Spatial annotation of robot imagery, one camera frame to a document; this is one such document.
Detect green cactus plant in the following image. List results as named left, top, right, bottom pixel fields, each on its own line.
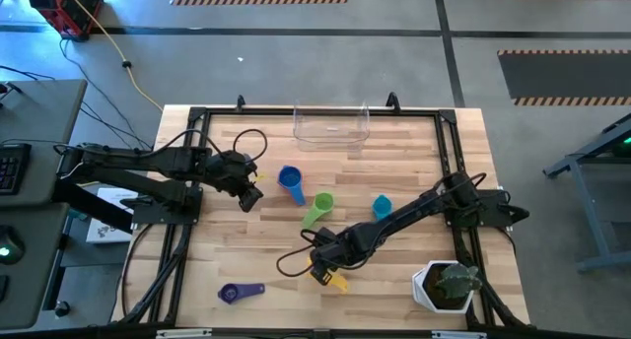
left=435, top=262, right=484, bottom=301

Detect green measuring cup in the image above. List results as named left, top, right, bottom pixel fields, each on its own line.
left=301, top=191, right=335, bottom=230

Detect blue grey metal table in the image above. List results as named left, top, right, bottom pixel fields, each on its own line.
left=541, top=112, right=631, bottom=274

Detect blue measuring cup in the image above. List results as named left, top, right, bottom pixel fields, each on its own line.
left=277, top=165, right=308, bottom=207

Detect black computer mouse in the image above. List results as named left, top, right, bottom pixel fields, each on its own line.
left=0, top=225, right=27, bottom=266

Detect black desk support bar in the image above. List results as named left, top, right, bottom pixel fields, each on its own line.
left=50, top=176, right=135, bottom=235

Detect white geometric plant pot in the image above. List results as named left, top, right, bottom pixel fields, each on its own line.
left=411, top=259, right=484, bottom=314

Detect clear plastic basket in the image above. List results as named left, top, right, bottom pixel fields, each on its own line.
left=292, top=100, right=372, bottom=153

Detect black floor cables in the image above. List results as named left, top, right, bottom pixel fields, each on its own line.
left=0, top=36, right=155, bottom=152

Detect teal measuring cup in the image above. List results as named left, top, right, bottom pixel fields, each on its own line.
left=371, top=194, right=394, bottom=222

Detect white printed booklet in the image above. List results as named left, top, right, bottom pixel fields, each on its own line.
left=85, top=186, right=141, bottom=245

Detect black keyboard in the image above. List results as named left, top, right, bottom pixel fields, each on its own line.
left=0, top=142, right=33, bottom=196

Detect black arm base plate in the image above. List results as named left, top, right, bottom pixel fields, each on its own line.
left=119, top=184, right=204, bottom=227
left=442, top=187, right=531, bottom=230

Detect yellow measuring cup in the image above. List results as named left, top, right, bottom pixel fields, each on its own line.
left=306, top=256, right=350, bottom=294

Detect grey desk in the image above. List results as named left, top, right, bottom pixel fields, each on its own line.
left=0, top=79, right=89, bottom=330

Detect black table frame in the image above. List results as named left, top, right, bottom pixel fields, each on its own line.
left=115, top=92, right=531, bottom=330

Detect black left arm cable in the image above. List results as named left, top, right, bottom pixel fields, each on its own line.
left=147, top=127, right=269, bottom=169

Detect white table edge bracket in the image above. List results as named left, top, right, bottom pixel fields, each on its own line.
left=155, top=328, right=214, bottom=339
left=431, top=329, right=489, bottom=339

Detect red tool box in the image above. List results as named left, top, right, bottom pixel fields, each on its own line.
left=27, top=0, right=105, bottom=39

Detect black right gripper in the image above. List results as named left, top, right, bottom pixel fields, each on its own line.
left=309, top=230, right=369, bottom=287

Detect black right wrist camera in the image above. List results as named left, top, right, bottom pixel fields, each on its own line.
left=314, top=226, right=338, bottom=246

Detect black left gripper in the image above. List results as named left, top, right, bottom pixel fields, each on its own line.
left=205, top=150, right=265, bottom=214

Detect purple measuring cup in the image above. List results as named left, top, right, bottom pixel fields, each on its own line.
left=217, top=281, right=266, bottom=305

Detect yellow extension cable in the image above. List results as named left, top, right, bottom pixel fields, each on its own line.
left=58, top=0, right=165, bottom=112

